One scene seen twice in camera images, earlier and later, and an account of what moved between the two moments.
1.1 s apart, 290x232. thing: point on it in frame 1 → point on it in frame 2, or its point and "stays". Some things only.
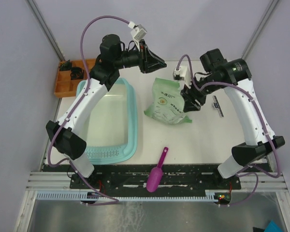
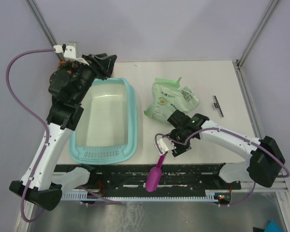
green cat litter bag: (167, 103) stays
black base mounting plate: (178, 179) stays
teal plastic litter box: (110, 133) stays
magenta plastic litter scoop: (155, 175) stays
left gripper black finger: (153, 62) → (107, 63)
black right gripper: (191, 94) → (181, 149)
